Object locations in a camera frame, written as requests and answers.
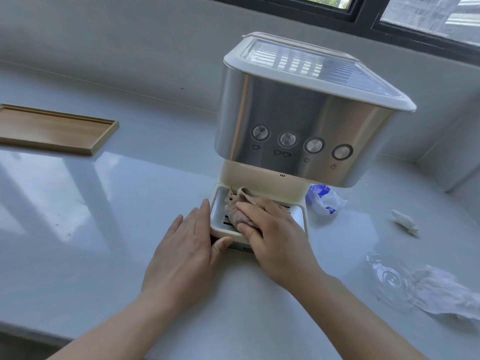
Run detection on person's left hand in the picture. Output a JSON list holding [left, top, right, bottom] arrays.
[[140, 198, 234, 308]]

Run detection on person's right hand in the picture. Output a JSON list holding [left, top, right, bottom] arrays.
[[235, 196, 327, 293]]

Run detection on blue white plastic wrapper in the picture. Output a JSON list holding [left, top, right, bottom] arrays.
[[304, 184, 350, 218]]

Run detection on grey-brown cleaning cloth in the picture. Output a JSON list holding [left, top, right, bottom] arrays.
[[224, 186, 263, 237]]

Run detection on clear plastic lid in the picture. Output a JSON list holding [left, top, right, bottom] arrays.
[[365, 252, 417, 312]]

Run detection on small white tissue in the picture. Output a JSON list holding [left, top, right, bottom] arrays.
[[391, 209, 420, 235]]

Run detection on white and steel coffee machine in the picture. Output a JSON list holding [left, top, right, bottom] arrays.
[[209, 31, 417, 256]]

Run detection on person's right forearm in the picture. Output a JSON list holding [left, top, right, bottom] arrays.
[[290, 275, 417, 360]]

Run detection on wooden tray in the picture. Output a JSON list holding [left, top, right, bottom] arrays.
[[0, 103, 120, 157]]

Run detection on black window frame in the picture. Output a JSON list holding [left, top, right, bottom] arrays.
[[198, 0, 480, 66]]

